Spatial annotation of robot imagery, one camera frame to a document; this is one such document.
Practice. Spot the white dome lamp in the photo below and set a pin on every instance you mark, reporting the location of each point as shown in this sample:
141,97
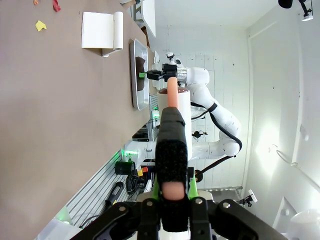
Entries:
307,225

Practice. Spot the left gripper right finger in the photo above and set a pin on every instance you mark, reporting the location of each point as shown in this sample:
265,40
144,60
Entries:
220,220

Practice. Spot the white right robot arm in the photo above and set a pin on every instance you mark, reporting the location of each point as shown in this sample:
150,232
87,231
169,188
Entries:
225,120

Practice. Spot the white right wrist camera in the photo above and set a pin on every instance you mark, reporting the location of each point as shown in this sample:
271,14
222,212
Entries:
170,56

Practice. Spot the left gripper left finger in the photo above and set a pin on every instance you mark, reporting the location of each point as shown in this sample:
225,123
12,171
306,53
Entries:
140,220

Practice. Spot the orange paper scrap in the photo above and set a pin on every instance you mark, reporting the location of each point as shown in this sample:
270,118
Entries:
36,2

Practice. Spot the white camera on black mount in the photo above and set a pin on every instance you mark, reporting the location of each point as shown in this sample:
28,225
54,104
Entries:
306,12

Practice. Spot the red paper scrap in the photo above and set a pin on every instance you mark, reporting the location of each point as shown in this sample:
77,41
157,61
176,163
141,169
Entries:
56,5

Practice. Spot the black cylindrical torch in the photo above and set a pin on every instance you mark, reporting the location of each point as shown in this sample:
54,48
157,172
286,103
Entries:
114,193

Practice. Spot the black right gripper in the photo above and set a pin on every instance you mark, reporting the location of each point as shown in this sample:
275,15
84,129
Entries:
170,72

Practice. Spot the yellow paper scrap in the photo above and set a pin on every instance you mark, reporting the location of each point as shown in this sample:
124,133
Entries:
40,25

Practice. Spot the white lint roller stand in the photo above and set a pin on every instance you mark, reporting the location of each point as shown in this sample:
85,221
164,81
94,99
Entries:
97,30

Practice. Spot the silver metal tray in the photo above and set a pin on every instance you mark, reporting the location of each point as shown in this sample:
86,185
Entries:
136,100

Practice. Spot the small white camera on stand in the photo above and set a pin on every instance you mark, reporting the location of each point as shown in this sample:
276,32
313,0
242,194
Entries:
251,197

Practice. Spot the orange emergency stop button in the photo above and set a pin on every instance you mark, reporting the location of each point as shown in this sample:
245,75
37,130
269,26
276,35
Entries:
143,170

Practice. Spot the brown towel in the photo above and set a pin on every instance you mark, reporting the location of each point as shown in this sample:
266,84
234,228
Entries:
140,73

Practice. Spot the large white background table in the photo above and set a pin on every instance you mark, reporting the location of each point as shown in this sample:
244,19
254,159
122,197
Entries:
149,15

